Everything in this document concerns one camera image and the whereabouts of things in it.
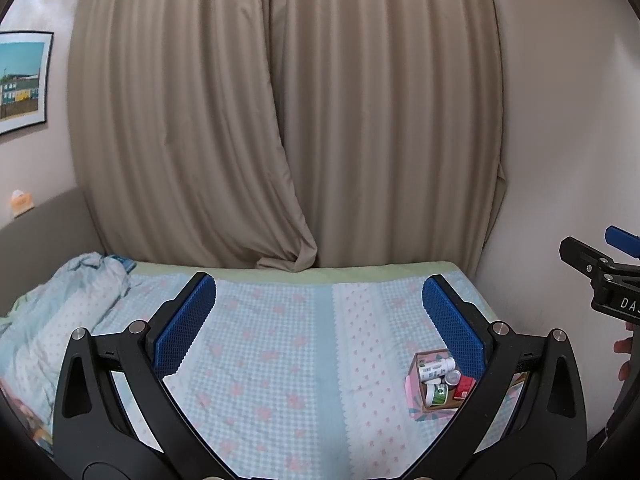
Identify white pill bottle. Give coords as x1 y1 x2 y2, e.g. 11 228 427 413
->
418 358 457 382

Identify grey sofa headboard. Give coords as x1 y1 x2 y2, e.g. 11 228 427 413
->
0 188 106 315

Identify beige curtain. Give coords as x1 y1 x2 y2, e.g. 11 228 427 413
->
68 0 506 274

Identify right hand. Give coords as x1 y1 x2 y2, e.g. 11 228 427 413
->
613 318 637 384

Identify green label bottle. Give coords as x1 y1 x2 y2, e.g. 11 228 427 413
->
424 382 448 408

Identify pink patterned cardboard box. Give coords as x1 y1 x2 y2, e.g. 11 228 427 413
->
403 348 531 421

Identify small silver lid jar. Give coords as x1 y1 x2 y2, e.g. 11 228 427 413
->
444 370 462 388

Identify red carton box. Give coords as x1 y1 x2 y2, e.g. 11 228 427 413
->
454 376 475 401

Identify orange tissue pack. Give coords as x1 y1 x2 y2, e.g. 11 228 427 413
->
10 190 35 218

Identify crumpled light blue blanket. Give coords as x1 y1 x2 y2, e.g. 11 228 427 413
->
1 252 130 419

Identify framed landscape picture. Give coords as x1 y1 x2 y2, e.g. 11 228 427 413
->
0 30 54 136

